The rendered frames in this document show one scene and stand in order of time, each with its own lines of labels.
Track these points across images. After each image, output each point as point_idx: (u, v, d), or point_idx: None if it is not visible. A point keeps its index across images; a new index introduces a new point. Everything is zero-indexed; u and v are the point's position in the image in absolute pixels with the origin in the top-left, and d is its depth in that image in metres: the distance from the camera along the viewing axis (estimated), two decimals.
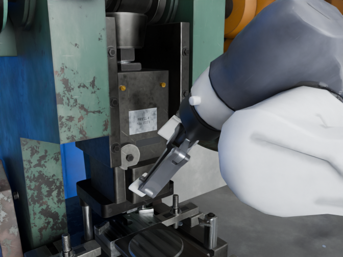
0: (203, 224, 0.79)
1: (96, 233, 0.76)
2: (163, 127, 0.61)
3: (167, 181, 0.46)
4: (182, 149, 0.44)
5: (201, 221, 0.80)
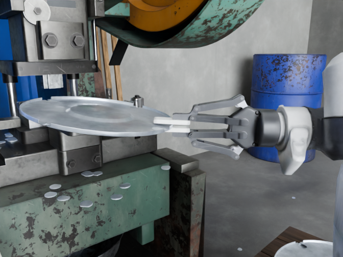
0: None
1: (17, 107, 0.77)
2: None
3: (215, 102, 0.59)
4: (243, 99, 0.60)
5: (126, 101, 0.80)
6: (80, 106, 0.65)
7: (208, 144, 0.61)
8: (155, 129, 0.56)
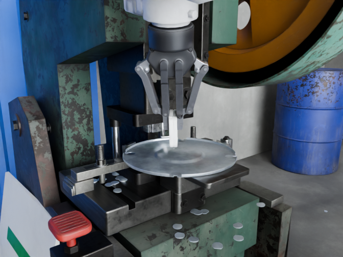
0: (222, 143, 0.89)
1: (125, 149, 0.86)
2: (172, 136, 0.61)
3: None
4: (203, 62, 0.53)
5: (220, 142, 0.90)
6: (155, 152, 0.83)
7: (155, 92, 0.58)
8: (229, 157, 0.78)
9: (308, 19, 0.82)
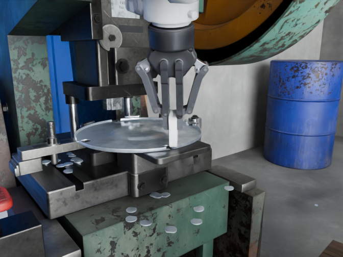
0: (190, 122, 0.81)
1: None
2: (172, 136, 0.61)
3: None
4: (203, 63, 0.53)
5: (188, 121, 0.82)
6: (145, 139, 0.67)
7: (156, 92, 0.58)
8: (122, 121, 0.84)
9: None
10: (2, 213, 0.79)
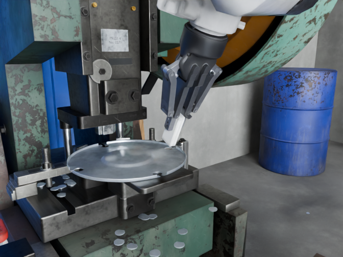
0: (174, 146, 0.86)
1: (75, 152, 0.83)
2: (175, 136, 0.61)
3: (199, 88, 0.61)
4: (217, 66, 0.57)
5: None
6: (152, 154, 0.80)
7: None
8: None
9: None
10: None
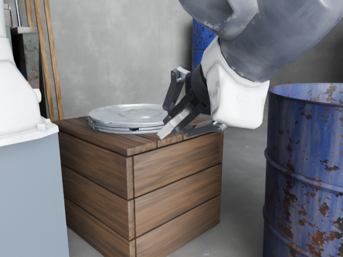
0: None
1: None
2: None
3: (167, 92, 0.54)
4: (182, 69, 0.50)
5: None
6: (155, 117, 0.88)
7: (193, 129, 0.54)
8: None
9: None
10: None
